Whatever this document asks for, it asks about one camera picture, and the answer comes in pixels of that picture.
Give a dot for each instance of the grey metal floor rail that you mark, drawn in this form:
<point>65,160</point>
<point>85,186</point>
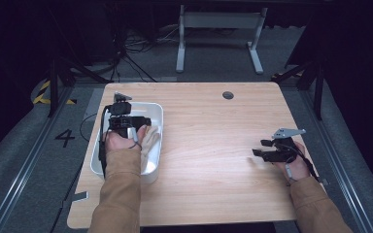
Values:
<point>29,161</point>
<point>336,161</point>

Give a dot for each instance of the grey right gripper plug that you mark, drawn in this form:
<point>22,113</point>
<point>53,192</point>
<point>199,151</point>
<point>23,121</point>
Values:
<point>289,173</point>

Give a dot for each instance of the grey metal desk frame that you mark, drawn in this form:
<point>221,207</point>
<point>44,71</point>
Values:
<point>221,20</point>

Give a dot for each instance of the grey left gripper plug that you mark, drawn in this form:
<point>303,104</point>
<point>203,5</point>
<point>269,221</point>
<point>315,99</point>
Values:
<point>132,133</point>

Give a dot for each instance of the beige knit glove orange fingers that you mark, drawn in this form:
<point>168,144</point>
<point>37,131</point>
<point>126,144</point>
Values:
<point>150,140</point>

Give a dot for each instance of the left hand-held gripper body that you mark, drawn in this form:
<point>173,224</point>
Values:
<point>120,124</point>

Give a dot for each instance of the black metal stand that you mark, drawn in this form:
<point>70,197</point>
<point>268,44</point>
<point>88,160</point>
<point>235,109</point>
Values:
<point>318,93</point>
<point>53,87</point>

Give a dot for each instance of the person's left hand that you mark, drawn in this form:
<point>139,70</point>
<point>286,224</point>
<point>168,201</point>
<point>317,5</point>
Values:
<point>119,143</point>

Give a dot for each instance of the person's right hand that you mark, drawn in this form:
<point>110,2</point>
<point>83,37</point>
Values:
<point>299,168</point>

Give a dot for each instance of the grey gripper plug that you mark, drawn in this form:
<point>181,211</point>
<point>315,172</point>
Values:
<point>289,173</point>
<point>132,133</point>

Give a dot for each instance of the white plastic bin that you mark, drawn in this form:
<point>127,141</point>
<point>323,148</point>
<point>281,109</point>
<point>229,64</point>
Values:
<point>155,113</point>

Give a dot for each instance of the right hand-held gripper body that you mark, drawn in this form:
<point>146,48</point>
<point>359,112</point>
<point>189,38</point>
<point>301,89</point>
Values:
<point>283,153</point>

